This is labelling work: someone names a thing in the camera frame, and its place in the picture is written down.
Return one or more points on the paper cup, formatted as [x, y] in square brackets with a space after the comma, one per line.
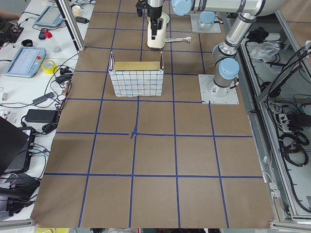
[77, 10]

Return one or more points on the blue teach pendant far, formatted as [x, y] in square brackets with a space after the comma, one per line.
[50, 17]

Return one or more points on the black power adapter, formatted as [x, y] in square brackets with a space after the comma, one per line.
[40, 116]

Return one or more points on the blue teach pendant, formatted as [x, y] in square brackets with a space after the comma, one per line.
[26, 62]
[50, 17]

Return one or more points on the black laptop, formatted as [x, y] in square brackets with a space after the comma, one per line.
[15, 147]

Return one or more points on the pale green plate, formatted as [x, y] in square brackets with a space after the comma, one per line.
[165, 17]

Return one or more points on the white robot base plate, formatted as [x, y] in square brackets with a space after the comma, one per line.
[227, 95]

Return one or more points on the yellow tape roll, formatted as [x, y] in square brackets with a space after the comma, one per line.
[49, 67]

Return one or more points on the checkered fabric basket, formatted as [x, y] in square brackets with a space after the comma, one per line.
[139, 78]

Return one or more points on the blue teach pendant near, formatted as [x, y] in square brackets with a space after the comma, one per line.
[26, 62]

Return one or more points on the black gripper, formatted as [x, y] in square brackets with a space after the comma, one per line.
[154, 13]

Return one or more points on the aluminium frame post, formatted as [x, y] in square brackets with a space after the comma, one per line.
[71, 24]

